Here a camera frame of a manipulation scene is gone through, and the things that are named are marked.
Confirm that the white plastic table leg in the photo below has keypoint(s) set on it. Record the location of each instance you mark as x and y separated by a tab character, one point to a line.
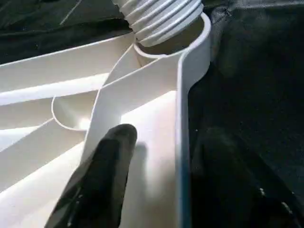
159	19

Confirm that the white plastic table top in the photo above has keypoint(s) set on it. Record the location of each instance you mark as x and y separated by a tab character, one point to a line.
142	109

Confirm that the black work mat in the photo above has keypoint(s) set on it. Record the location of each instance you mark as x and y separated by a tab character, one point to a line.
256	85

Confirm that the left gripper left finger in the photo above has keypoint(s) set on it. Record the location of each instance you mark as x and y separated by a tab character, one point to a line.
99	180

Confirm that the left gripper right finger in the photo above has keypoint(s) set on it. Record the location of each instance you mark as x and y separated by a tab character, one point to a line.
237	190

